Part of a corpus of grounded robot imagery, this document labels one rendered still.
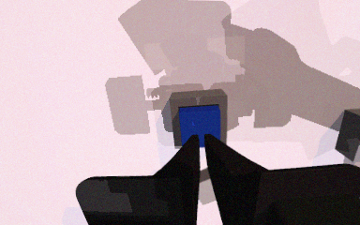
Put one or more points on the blue button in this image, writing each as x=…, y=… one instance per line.
x=198, y=113

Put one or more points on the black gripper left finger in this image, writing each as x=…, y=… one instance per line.
x=169, y=194

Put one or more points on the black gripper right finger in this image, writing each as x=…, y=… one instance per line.
x=244, y=189

